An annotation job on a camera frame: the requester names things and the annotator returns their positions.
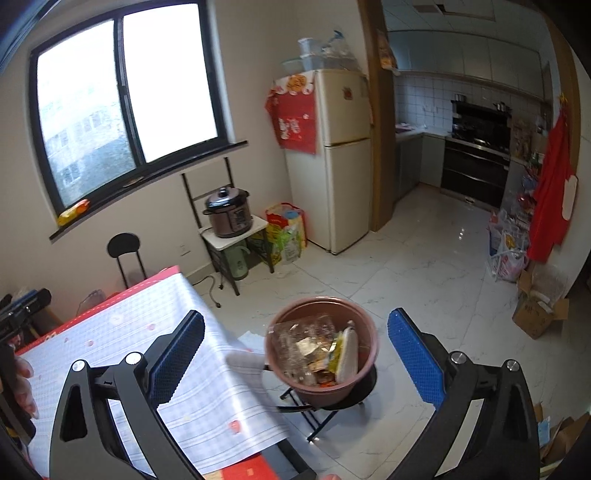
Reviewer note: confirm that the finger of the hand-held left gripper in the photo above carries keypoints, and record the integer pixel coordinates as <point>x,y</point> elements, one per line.
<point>32,300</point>

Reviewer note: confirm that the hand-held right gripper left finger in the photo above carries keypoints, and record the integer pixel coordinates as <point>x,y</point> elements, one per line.
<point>178,355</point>

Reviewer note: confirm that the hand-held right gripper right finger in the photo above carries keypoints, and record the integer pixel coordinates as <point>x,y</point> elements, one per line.
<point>415,355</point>

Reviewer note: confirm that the white green plastic bag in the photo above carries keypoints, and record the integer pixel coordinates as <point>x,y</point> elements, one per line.
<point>349,357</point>

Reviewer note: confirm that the brown trash bin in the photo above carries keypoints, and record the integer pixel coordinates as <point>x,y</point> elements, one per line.
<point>318,392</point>

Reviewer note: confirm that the clear plastic wrapper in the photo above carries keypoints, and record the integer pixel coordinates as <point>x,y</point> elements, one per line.
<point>295,341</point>

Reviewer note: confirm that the person's left hand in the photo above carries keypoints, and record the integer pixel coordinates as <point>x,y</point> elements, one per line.
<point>25,387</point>

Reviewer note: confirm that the person's right hand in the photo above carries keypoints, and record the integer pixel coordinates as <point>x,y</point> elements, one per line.
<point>332,477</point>

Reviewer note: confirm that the plaid tablecloth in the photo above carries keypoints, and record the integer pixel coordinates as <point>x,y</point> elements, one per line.
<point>115,332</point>

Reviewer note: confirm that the black folding stool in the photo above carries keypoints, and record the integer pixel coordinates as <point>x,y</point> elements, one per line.
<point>351,401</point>

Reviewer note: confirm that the yellow snack packet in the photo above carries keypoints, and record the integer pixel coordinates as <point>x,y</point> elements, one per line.
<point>74,212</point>

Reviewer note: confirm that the green kettle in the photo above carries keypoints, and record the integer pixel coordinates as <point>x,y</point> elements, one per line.
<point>238,265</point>

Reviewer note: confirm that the open cardboard box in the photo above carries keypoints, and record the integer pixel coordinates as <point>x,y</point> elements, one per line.
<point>535,318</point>

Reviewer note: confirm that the pile of plastic bags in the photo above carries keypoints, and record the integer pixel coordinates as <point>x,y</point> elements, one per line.
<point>508,263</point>

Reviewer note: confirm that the brown pressure cooker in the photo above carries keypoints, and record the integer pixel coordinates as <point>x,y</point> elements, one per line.
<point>228,217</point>

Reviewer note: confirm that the black rack with white top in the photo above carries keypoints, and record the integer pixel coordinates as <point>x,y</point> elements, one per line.
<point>258,226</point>

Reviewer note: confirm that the flattened cardboard box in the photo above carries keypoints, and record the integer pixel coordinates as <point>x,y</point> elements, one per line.
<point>561,438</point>

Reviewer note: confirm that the cream refrigerator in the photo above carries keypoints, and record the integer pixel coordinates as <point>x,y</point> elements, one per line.
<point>344,184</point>

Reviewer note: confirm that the black oven range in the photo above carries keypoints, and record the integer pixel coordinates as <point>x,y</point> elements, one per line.
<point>471,170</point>

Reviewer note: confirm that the black window sill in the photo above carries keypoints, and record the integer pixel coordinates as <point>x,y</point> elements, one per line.
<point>184,161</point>

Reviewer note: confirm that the lower kitchen cabinets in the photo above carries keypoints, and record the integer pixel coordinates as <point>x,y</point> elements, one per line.
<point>431,159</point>

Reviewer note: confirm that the kitchen cabinets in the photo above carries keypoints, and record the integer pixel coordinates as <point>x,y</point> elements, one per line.
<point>431,159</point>
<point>461,55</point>

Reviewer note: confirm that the red hanging garment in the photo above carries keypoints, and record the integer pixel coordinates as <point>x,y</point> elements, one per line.
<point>551,194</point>

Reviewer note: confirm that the black framed window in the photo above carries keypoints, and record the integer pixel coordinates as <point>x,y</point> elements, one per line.
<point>161,92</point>

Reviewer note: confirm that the red printed cloth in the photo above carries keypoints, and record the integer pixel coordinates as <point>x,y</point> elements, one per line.
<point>295,120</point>

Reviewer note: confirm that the upper kitchen cabinets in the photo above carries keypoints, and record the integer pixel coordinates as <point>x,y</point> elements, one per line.
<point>461,55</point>

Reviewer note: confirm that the clear lidded container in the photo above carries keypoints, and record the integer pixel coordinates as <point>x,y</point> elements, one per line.
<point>292,67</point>

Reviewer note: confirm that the clear plastic bag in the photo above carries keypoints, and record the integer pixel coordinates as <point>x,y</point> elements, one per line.
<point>341,50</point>

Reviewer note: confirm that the white stacked containers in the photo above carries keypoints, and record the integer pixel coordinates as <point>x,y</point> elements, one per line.
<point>310,53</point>

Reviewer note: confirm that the yellow wall calendar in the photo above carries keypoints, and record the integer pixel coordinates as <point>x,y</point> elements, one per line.
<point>385,53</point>

